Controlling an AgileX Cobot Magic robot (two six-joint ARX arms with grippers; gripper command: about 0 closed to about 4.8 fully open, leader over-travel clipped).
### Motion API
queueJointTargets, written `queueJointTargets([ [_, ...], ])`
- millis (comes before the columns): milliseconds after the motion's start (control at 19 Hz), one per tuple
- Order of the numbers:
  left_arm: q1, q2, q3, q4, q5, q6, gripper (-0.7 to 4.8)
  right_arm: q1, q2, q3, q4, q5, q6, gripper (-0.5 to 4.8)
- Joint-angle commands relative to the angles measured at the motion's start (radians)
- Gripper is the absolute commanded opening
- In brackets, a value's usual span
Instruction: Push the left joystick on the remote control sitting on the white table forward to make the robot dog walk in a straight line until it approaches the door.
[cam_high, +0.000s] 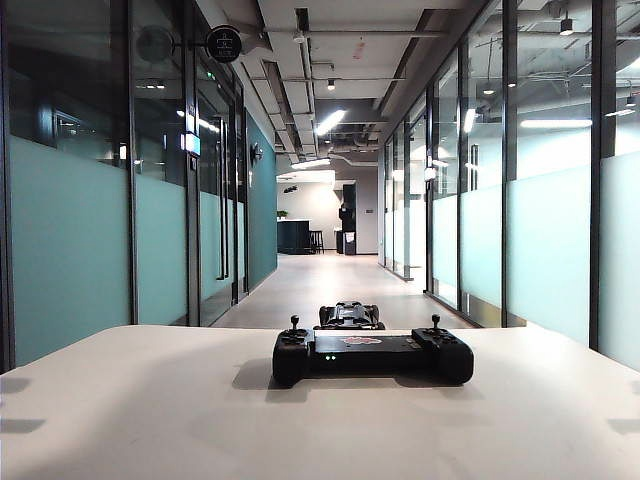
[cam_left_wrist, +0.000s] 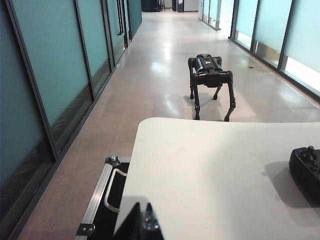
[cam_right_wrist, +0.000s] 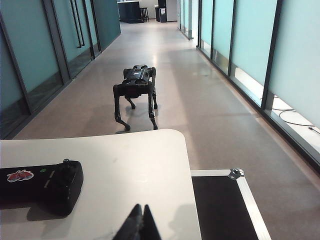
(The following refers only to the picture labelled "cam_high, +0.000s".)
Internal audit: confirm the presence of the white linear office light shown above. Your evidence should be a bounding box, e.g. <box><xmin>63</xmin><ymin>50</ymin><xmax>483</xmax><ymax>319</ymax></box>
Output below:
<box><xmin>519</xmin><ymin>118</ymin><xmax>594</xmax><ymax>129</ymax></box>

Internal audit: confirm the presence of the dark bar counter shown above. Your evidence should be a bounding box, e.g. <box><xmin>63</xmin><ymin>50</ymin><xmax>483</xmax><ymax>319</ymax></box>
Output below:
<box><xmin>277</xmin><ymin>219</ymin><xmax>312</xmax><ymax>254</ymax></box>

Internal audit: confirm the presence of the black remote control with joysticks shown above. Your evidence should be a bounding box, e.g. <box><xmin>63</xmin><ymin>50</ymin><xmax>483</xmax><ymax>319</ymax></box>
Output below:
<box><xmin>272</xmin><ymin>313</ymin><xmax>475</xmax><ymax>389</ymax></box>

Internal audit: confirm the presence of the long vertical door handle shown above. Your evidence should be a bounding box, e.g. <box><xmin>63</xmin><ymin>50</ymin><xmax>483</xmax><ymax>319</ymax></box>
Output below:
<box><xmin>215</xmin><ymin>115</ymin><xmax>230</xmax><ymax>280</ymax></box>

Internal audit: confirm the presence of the black quadruped robot dog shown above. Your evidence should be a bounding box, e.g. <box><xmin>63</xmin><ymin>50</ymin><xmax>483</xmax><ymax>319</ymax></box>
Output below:
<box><xmin>313</xmin><ymin>300</ymin><xmax>387</xmax><ymax>331</ymax></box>

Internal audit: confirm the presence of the round black hanging sign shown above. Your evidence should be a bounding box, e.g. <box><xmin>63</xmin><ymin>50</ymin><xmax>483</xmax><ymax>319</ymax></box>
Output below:
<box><xmin>205</xmin><ymin>24</ymin><xmax>243</xmax><ymax>63</ymax></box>

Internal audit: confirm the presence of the long linear ceiling light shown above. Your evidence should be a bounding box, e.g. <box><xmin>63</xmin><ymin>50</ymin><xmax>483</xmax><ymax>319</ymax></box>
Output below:
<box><xmin>314</xmin><ymin>109</ymin><xmax>347</xmax><ymax>136</ymax></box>

